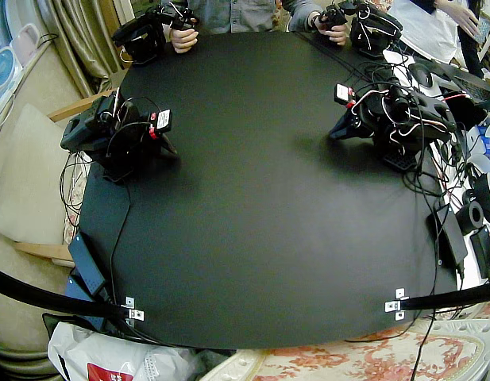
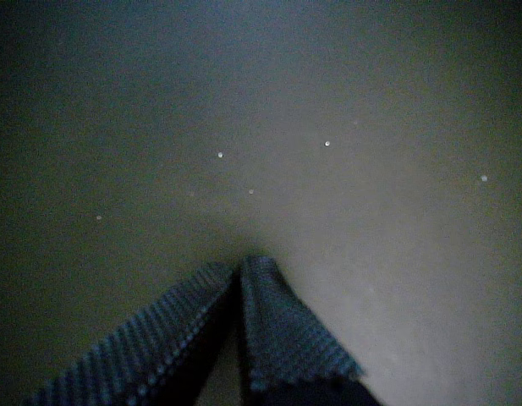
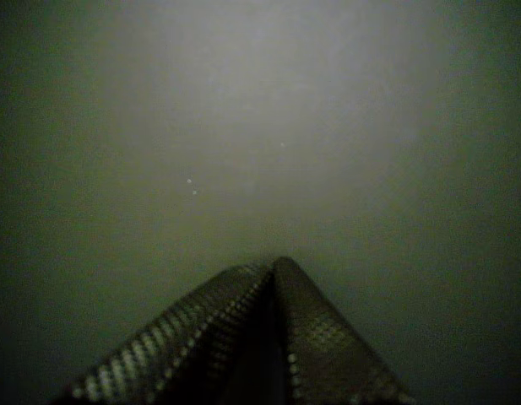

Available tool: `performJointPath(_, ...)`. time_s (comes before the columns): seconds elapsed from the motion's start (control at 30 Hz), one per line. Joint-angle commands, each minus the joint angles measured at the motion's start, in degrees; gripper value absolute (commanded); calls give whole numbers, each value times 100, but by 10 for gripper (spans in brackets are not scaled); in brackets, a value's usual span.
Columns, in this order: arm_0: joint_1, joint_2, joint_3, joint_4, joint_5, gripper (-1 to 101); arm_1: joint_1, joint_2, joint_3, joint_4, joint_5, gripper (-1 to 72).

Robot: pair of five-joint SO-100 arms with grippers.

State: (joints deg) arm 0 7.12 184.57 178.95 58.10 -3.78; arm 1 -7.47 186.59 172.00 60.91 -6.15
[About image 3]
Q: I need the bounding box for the dark textured gripper finger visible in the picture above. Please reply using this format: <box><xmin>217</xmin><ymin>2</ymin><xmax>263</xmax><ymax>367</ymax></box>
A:
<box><xmin>52</xmin><ymin>264</ymin><xmax>274</xmax><ymax>405</ymax></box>
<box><xmin>270</xmin><ymin>255</ymin><xmax>417</xmax><ymax>405</ymax></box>

